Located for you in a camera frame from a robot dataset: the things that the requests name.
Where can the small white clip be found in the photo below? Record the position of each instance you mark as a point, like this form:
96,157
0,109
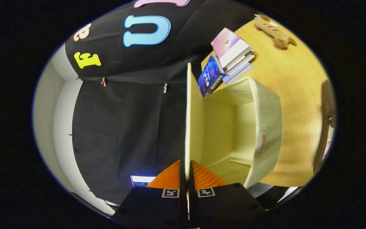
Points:
165,88

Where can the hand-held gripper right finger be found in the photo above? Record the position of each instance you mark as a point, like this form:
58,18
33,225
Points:
192,198

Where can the green fabric storage box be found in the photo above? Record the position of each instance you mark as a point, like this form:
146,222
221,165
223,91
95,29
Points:
265,111

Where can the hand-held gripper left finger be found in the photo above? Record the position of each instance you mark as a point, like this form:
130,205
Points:
183,198

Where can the brown plush toy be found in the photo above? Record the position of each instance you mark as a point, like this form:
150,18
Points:
275,31

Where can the brown fuzzy slipper shoe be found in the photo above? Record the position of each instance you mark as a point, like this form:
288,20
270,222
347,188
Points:
327,98

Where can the blue cover book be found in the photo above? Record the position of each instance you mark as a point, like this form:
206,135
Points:
210,78

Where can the thin white-edged book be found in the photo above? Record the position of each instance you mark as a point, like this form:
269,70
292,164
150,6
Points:
241,62
241,72

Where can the pink clothes peg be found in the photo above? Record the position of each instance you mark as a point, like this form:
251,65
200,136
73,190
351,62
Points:
103,81

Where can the lit computer screen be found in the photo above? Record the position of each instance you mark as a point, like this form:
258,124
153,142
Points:
141,179

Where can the black backdrop cloth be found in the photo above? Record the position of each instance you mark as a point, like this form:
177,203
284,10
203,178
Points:
122,127

